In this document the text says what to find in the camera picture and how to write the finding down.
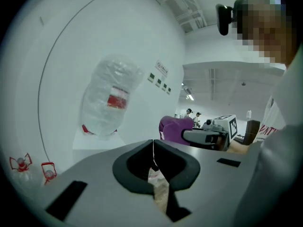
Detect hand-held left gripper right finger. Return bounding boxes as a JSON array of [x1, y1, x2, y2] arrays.
[[153, 139, 260, 227]]

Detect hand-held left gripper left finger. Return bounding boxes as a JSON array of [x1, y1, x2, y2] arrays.
[[18, 139, 176, 227]]

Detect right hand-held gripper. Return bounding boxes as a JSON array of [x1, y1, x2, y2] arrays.
[[181, 113, 238, 151]]

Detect purple cloth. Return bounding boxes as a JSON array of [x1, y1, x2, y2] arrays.
[[158, 115, 195, 147]]

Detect person's right forearm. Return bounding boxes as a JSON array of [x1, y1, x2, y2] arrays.
[[216, 136, 250, 154]]

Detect dark brown box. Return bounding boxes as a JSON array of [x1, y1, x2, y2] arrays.
[[246, 120, 261, 146]]

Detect person's white printed shirt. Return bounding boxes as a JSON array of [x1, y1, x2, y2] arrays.
[[236, 62, 303, 227]]

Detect clear plastic bag red label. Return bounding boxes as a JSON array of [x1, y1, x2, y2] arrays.
[[80, 53, 145, 142]]

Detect person's head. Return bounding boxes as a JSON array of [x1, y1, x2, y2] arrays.
[[232, 0, 299, 68]]

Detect clear water bottle red handle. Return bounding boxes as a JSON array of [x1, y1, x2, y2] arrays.
[[40, 161, 60, 187], [9, 152, 36, 187]]

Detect white red wall sign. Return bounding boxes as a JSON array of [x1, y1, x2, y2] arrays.
[[154, 60, 170, 78]]

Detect thin black wall cable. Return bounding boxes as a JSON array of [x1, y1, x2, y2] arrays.
[[37, 0, 126, 151]]

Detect black head-mounted camera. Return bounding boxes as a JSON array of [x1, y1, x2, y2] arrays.
[[215, 3, 238, 36]]

